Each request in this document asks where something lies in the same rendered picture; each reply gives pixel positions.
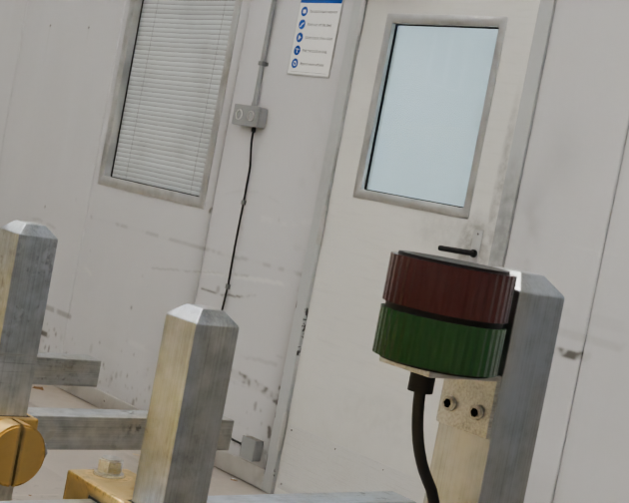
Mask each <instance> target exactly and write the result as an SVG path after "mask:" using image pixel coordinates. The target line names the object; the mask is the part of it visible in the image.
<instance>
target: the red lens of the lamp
mask: <svg viewBox="0 0 629 503"><path fill-rule="evenodd" d="M516 281H517V276H516V275H513V274H511V275H503V274H495V273H489V272H483V271H477V270H471V269H466V268H461V267H455V266H450V265H445V264H440V263H436V262H431V261H426V260H422V259H417V258H413V257H409V256H405V255H401V254H398V253H397V252H396V251H392V252H391V253H390V258H389V263H388V268H387V274H386V279H385V284H384V289H383V294H382V298H383V299H385V300H387V301H390V302H393V303H396V304H399V305H403V306H407V307H411V308H415V309H419V310H423V311H428V312H432V313H437V314H442V315H447V316H452V317H458V318H464V319H469V320H476V321H483V322H491V323H508V320H509V315H510V310H511V306H512V301H513V296H514V291H515V286H516Z"/></svg>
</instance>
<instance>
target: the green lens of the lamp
mask: <svg viewBox="0 0 629 503"><path fill-rule="evenodd" d="M506 330H507V328H506V327H504V326H503V327H502V328H501V329H490V328H481V327H474V326H467V325H461V324H456V323H450V322H445V321H440V320H435V319H430V318H426V317H422V316H417V315H413V314H409V313H406V312H402V311H399V310H395V309H392V308H390V307H387V306H386V305H385V303H382V304H381V305H380V310H379V315H378V320H377V325H376V330H375V336H374V341H373V346H372V351H373V352H375V353H377V354H379V355H381V356H384V357H387V358H389V359H393V360H396V361H399V362H403V363H407V364H410V365H414V366H419V367H423V368H428V369H432V370H437V371H443V372H448V373H454V374H461V375H468V376H478V377H495V376H497V375H498V370H499V365H500V360H501V355H502V350H503V345H504V340H505V335H506Z"/></svg>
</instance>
